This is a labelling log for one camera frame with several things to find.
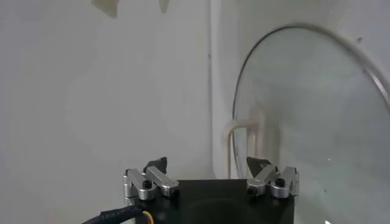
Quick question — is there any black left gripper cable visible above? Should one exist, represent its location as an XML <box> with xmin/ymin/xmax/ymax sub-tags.
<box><xmin>80</xmin><ymin>205</ymin><xmax>155</xmax><ymax>224</ymax></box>

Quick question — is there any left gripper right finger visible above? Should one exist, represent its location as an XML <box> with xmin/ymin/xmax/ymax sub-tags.
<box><xmin>246</xmin><ymin>157</ymin><xmax>300</xmax><ymax>199</ymax></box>

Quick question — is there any glass lid with cream handle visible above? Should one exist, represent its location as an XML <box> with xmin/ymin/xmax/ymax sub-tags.
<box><xmin>224</xmin><ymin>23</ymin><xmax>390</xmax><ymax>224</ymax></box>

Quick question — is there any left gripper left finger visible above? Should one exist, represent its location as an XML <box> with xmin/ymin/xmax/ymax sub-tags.
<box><xmin>122</xmin><ymin>156</ymin><xmax>180</xmax><ymax>201</ymax></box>

